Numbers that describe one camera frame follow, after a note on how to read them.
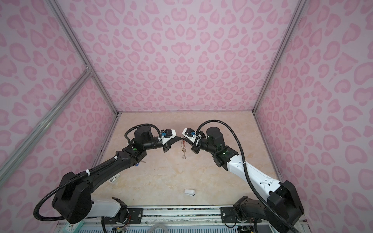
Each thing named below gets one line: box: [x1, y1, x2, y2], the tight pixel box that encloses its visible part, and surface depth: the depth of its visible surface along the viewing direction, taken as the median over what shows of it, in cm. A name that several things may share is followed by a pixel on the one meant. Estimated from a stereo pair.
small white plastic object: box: [184, 188, 196, 196], surface depth 81 cm
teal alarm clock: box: [62, 220, 85, 233], surface depth 70 cm
